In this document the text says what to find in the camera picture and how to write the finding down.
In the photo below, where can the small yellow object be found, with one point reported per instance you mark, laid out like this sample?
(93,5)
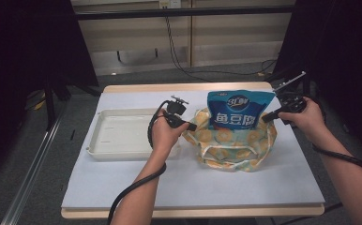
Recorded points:
(39,105)

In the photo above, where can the beige panelled cabinet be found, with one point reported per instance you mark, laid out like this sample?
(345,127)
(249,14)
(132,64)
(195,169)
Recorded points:
(132,37)

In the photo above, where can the person's left hand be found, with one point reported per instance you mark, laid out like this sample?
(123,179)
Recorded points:
(163,137)

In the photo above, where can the person's right hand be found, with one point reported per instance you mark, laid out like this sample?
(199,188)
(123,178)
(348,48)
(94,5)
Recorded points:
(310,122)

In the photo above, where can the white plastic tray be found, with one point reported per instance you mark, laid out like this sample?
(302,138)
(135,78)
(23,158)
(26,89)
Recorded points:
(123,134)

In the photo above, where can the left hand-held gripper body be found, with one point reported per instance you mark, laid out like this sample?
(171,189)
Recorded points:
(174,109)

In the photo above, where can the white wall socket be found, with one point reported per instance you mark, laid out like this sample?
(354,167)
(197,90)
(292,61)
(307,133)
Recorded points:
(169,3)

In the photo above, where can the black curtain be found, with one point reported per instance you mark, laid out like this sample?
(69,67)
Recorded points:
(341,47)
(13,62)

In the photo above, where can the aluminium floor rail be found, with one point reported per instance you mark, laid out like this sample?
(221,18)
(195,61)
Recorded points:
(29,181)

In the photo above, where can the black metal stand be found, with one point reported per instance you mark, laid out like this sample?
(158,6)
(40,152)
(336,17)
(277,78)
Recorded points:
(49,106)

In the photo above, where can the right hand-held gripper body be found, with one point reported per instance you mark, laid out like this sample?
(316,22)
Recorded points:
(291,103)

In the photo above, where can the pale blue table mat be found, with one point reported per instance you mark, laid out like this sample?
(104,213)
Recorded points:
(185,187)

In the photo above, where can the black horizontal crossbar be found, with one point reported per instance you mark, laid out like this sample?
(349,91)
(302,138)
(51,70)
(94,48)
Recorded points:
(138,13)

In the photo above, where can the blue snack packet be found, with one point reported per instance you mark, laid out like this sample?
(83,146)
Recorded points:
(240,109)

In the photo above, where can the green orange patterned fabric bag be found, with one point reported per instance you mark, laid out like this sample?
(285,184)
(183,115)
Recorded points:
(232,150)

